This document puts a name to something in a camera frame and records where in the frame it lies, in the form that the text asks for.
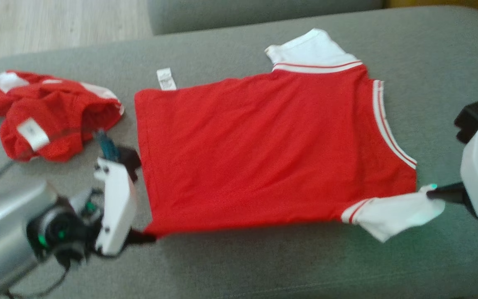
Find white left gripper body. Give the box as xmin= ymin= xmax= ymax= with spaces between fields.
xmin=27 ymin=158 xmax=138 ymax=266

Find large grey sofa seat cushion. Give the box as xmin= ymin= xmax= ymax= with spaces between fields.
xmin=0 ymin=5 xmax=478 ymax=299

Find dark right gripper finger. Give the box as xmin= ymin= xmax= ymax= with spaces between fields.
xmin=427 ymin=182 xmax=468 ymax=205

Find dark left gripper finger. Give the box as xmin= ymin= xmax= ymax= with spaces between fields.
xmin=128 ymin=230 xmax=157 ymax=246

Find red shirt with white sleeves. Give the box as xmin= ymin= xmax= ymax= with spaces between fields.
xmin=134 ymin=28 xmax=446 ymax=243

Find small grey sofa cushion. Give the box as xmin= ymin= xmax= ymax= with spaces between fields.
xmin=147 ymin=0 xmax=385 ymax=36

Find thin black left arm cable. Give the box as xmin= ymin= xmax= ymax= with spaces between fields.
xmin=7 ymin=260 xmax=71 ymax=299

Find red shorts with white stripes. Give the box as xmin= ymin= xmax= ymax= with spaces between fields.
xmin=0 ymin=70 xmax=124 ymax=163

